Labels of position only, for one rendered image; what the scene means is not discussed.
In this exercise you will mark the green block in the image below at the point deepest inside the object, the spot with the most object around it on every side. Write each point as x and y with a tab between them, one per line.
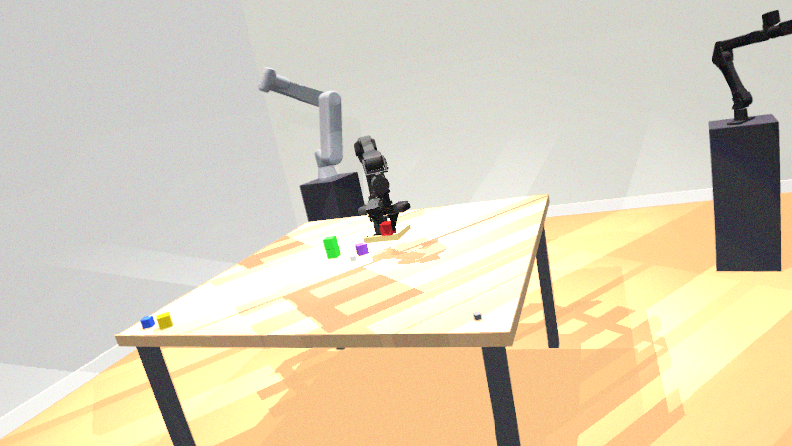
333	253
330	242

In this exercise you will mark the purple cube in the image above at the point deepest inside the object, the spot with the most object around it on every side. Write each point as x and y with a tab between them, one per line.
362	248

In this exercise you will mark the red block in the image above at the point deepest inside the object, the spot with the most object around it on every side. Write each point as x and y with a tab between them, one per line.
386	228

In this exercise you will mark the blue cylinder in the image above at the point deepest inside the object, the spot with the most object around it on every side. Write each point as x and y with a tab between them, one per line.
148	322

